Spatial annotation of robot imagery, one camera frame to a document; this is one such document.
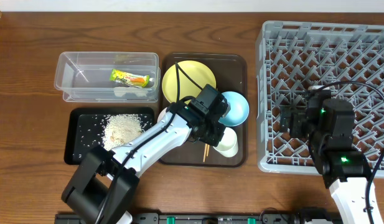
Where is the clear plastic bin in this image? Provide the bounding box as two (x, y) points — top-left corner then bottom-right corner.
(54, 52), (161, 103)

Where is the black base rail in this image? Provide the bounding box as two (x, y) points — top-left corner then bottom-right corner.
(54, 212), (342, 224)

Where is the wooden chopstick left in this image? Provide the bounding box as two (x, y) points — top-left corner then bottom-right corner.
(203, 144), (209, 162)

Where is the grey plastic dishwasher rack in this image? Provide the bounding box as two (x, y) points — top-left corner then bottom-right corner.
(256, 21), (384, 179)

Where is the pile of rice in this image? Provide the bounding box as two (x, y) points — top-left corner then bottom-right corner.
(73, 113), (152, 156)

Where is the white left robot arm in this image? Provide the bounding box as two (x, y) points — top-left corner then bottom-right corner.
(62, 98), (230, 223)

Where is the yellow round plate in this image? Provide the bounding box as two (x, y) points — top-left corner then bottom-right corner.
(161, 60), (217, 105)

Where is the black rectangular tray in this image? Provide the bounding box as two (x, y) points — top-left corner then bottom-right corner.
(63, 107), (154, 165)

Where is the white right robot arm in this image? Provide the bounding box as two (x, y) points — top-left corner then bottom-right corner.
(279, 88), (383, 223)

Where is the light blue bowl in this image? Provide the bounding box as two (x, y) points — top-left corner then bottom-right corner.
(219, 91), (250, 127)

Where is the dark brown serving tray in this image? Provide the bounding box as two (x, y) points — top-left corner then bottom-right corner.
(159, 53), (248, 167)

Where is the white bowl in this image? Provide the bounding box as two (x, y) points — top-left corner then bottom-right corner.
(157, 107), (167, 122)

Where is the green snack wrapper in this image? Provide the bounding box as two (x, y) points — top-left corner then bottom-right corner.
(110, 69), (150, 88)

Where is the small white cup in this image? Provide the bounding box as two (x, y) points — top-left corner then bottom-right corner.
(213, 128), (238, 158)

